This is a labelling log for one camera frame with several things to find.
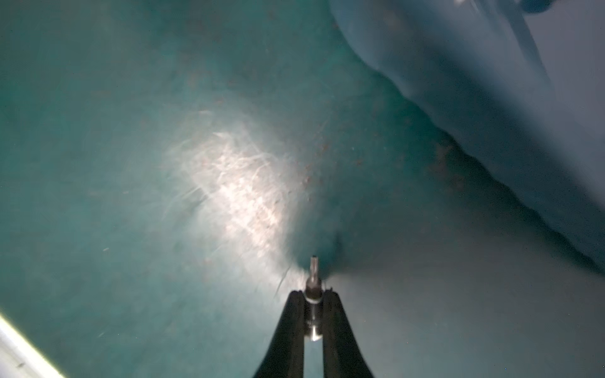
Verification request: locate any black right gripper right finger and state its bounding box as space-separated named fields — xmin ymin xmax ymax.
xmin=322 ymin=290 xmax=374 ymax=378

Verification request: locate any blue plastic storage box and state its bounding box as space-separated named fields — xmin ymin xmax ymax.
xmin=329 ymin=1 xmax=604 ymax=266

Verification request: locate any silver socket bit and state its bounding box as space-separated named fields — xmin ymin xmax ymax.
xmin=303 ymin=256 xmax=324 ymax=342

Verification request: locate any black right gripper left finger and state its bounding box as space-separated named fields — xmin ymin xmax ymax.
xmin=254 ymin=291 xmax=306 ymax=378

